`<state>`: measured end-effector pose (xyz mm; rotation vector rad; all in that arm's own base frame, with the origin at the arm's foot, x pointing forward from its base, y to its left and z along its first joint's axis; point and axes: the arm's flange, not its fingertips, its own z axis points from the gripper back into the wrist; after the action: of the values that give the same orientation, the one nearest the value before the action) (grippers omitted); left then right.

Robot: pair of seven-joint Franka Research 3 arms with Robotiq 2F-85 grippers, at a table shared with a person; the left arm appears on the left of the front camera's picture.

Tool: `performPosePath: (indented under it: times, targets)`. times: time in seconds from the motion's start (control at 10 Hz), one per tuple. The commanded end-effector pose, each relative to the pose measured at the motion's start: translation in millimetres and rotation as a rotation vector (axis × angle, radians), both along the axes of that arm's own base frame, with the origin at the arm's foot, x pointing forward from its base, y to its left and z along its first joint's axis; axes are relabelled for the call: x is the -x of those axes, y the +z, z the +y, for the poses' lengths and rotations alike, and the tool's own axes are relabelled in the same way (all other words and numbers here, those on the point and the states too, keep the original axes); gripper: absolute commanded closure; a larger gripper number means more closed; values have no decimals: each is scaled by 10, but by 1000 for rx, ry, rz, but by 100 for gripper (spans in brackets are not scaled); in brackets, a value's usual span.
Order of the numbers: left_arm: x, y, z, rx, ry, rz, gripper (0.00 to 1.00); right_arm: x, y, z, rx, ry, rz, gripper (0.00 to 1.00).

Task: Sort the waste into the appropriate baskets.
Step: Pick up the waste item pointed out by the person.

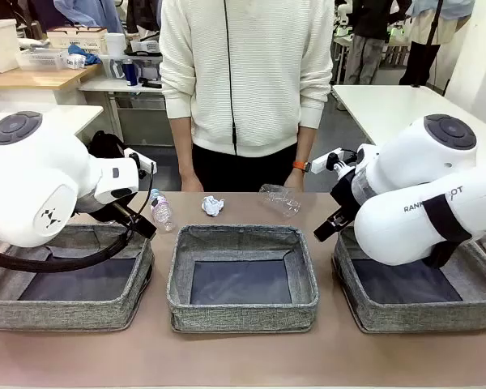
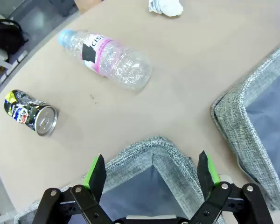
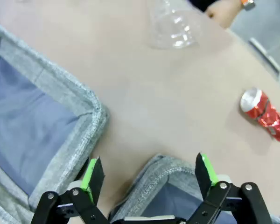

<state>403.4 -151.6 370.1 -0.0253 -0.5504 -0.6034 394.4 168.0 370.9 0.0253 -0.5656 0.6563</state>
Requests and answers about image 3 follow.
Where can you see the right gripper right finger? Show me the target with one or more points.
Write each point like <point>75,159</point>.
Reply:
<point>206,177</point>

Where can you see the person's left hand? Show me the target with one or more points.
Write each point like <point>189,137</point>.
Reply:
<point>224,14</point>

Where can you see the crushed red soda can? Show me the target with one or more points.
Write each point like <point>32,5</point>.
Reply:
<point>259,107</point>

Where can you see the grey fabric basket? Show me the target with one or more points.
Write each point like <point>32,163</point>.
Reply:
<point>158,172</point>
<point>67,81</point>

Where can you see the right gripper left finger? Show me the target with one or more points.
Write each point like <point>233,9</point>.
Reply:
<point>93,182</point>

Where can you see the crushed clear plastic bottle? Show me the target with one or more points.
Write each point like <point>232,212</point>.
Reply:
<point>172,30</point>

